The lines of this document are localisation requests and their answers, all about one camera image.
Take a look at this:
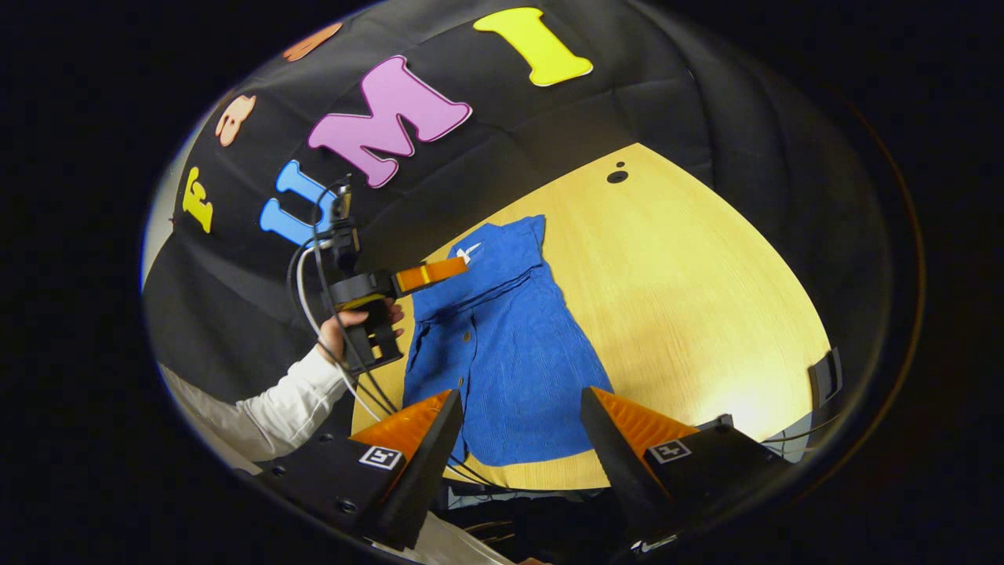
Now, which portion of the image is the black table edge bracket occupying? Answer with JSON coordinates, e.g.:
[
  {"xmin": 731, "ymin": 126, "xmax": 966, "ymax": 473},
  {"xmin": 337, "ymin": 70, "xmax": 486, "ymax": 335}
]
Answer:
[{"xmin": 808, "ymin": 348, "xmax": 845, "ymax": 410}]

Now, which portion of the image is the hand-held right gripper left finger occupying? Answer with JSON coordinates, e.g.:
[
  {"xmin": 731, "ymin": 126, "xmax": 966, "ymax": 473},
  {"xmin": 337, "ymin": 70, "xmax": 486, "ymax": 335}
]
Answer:
[{"xmin": 255, "ymin": 389, "xmax": 464, "ymax": 552}]

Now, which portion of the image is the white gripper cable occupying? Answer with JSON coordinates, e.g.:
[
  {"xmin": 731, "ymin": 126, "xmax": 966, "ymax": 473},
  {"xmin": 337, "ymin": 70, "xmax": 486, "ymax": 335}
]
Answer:
[{"xmin": 295, "ymin": 239, "xmax": 385, "ymax": 423}]

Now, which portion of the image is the person's white clothing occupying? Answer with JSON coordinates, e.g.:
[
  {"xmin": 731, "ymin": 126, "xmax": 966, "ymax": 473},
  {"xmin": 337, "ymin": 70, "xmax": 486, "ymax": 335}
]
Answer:
[{"xmin": 376, "ymin": 510, "xmax": 518, "ymax": 565}]

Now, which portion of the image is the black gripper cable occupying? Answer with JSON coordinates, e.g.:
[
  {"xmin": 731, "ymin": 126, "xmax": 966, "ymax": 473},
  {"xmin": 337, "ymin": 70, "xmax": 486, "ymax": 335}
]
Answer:
[{"xmin": 286, "ymin": 179, "xmax": 401, "ymax": 417}]

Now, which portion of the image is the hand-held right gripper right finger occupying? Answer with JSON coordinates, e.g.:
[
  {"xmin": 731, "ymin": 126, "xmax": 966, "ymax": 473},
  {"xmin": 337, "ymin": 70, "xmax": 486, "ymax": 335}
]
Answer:
[{"xmin": 580, "ymin": 386, "xmax": 791, "ymax": 550}]

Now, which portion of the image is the blue button shirt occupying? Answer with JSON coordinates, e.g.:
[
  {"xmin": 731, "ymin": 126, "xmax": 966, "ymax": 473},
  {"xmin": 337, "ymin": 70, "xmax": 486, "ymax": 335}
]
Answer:
[{"xmin": 402, "ymin": 214, "xmax": 614, "ymax": 468}]

